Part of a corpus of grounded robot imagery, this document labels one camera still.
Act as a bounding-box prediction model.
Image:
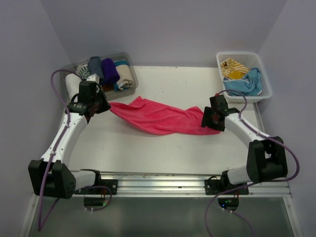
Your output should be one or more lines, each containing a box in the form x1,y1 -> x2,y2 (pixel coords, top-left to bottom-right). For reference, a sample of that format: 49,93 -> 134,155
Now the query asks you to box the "pink towel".
110,96 -> 220,135

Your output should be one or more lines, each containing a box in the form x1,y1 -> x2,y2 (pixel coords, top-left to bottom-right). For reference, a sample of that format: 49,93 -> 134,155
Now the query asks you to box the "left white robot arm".
28,81 -> 111,199

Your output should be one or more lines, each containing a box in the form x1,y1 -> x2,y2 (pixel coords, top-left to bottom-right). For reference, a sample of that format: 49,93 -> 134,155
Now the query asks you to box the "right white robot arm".
201,95 -> 288,195

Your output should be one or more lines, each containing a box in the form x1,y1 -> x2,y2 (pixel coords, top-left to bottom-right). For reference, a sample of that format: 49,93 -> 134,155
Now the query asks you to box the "orange rolled towel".
102,84 -> 114,92

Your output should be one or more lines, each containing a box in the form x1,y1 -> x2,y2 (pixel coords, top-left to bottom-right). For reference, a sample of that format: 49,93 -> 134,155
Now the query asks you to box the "white rolled towel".
65,74 -> 81,99

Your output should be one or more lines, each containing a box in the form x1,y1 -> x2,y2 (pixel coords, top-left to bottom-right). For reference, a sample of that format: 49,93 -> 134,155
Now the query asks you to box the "green patterned rolled towel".
76,64 -> 91,80

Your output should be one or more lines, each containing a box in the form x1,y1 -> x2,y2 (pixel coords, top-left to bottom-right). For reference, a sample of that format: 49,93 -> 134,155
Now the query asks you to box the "purple rolled towel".
101,58 -> 120,85

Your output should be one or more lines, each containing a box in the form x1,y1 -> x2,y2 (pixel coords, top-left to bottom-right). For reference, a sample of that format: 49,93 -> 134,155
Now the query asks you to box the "grey rolled towel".
88,56 -> 104,82

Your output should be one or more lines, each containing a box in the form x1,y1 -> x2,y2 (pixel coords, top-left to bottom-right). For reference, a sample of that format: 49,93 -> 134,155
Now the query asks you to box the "grey plastic bin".
60,51 -> 139,110

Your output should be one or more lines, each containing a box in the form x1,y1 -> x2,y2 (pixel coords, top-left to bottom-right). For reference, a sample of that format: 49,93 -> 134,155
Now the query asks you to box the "beige teal rolled towel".
114,60 -> 134,91

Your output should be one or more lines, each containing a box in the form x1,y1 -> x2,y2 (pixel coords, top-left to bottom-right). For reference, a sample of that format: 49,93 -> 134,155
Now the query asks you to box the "light blue towel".
223,67 -> 263,96

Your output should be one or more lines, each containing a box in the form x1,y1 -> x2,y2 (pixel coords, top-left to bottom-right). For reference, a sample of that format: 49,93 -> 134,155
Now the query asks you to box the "yellow striped towel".
220,58 -> 250,79

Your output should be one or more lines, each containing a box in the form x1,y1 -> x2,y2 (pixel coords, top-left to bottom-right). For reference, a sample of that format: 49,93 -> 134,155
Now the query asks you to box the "white plastic basket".
216,51 -> 272,103

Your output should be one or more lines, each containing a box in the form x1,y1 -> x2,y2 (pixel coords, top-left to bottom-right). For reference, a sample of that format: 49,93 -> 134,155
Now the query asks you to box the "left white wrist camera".
86,74 -> 100,84

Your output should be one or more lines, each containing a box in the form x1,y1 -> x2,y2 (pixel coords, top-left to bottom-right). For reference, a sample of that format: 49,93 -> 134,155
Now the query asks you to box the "aluminium mounting rail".
101,172 -> 292,198

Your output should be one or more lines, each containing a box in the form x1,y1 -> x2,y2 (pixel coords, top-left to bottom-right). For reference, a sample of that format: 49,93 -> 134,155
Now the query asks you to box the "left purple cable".
37,70 -> 84,232

